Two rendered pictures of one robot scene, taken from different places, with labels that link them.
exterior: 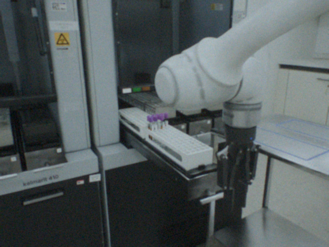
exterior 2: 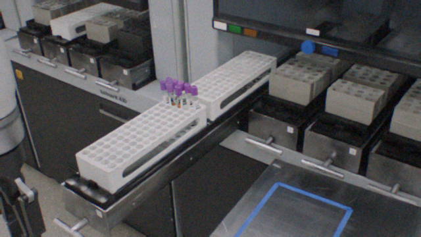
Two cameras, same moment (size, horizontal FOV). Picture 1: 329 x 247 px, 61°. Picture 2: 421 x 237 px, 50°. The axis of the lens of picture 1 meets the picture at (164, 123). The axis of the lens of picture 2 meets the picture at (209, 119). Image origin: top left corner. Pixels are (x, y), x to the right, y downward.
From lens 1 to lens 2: 111 cm
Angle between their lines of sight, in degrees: 62
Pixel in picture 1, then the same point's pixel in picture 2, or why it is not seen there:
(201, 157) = (93, 170)
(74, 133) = (164, 58)
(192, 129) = (310, 144)
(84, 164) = (149, 104)
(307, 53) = not seen: outside the picture
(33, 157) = (105, 67)
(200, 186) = (75, 205)
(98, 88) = (190, 8)
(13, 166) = (93, 68)
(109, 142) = not seen: hidden behind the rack
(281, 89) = not seen: outside the picture
